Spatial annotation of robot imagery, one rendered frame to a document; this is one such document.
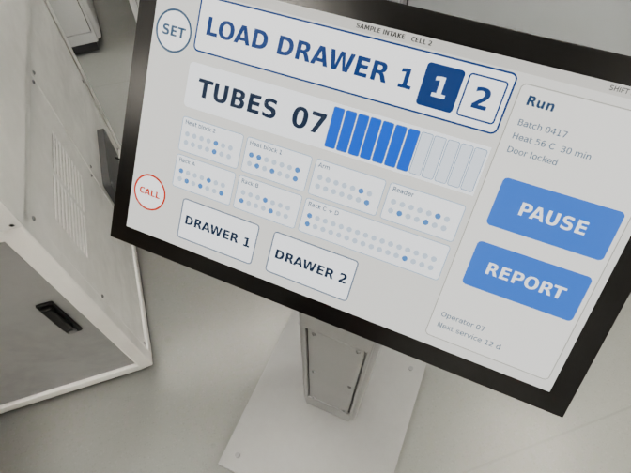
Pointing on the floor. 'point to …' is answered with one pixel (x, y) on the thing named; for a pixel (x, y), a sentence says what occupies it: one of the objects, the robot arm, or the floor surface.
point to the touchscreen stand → (326, 404)
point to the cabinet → (66, 239)
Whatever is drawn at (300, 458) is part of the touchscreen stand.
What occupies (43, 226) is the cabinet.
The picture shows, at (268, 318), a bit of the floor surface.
